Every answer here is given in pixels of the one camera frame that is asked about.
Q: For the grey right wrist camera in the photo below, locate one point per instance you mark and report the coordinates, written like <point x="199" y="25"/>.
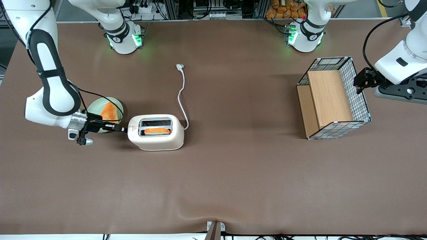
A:
<point x="73" y="134"/>

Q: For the white two-slot toaster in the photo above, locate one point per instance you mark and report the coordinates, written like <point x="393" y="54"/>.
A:
<point x="156" y="141"/>

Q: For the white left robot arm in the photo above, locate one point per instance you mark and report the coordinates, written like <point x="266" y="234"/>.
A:
<point x="307" y="35"/>

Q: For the wooden step shelf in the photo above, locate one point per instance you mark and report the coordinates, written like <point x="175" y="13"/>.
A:
<point x="328" y="96"/>

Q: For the orange triangular pastry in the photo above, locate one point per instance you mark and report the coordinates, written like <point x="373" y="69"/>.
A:
<point x="110" y="113"/>

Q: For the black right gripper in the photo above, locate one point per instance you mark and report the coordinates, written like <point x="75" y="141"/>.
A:
<point x="94" y="122"/>

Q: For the toast slice in toaster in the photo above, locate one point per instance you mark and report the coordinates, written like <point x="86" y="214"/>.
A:
<point x="156" y="131"/>

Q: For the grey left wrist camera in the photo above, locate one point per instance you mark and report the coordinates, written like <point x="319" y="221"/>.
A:
<point x="393" y="94"/>

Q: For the white power strip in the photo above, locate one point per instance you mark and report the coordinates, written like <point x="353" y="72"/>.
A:
<point x="142" y="8"/>

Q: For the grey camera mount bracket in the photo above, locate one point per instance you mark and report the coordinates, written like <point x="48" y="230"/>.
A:
<point x="214" y="230"/>

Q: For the bag of orange bread rolls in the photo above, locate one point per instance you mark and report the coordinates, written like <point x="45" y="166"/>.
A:
<point x="283" y="9"/>

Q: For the light green round plate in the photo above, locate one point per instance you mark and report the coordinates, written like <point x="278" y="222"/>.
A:
<point x="96" y="106"/>

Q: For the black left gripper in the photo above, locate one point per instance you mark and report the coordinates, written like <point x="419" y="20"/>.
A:
<point x="367" y="78"/>

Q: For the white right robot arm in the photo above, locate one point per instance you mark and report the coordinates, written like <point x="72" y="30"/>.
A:
<point x="55" y="96"/>

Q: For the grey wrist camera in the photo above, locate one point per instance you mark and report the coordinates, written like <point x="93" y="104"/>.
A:
<point x="393" y="94"/>
<point x="73" y="134"/>

